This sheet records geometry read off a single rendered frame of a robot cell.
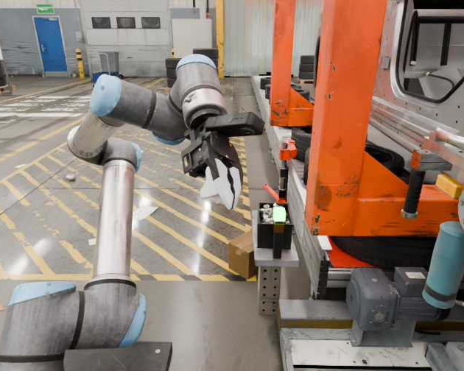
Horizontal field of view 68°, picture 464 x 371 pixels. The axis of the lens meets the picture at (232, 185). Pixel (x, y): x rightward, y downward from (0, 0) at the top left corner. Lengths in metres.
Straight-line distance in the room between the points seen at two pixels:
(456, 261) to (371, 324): 0.42
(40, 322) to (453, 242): 1.10
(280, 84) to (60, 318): 2.60
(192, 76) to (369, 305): 1.00
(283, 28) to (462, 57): 1.56
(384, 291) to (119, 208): 0.97
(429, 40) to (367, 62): 2.33
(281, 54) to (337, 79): 1.93
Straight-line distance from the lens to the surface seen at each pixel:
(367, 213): 1.41
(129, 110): 0.79
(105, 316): 1.03
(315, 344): 1.59
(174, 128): 0.82
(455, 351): 1.55
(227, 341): 1.67
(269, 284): 1.68
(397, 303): 1.43
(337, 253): 1.79
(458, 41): 3.67
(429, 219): 1.52
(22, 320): 1.02
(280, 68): 3.14
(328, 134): 1.25
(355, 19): 1.23
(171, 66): 9.23
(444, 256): 1.17
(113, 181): 1.25
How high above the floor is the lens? 1.22
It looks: 23 degrees down
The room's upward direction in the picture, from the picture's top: straight up
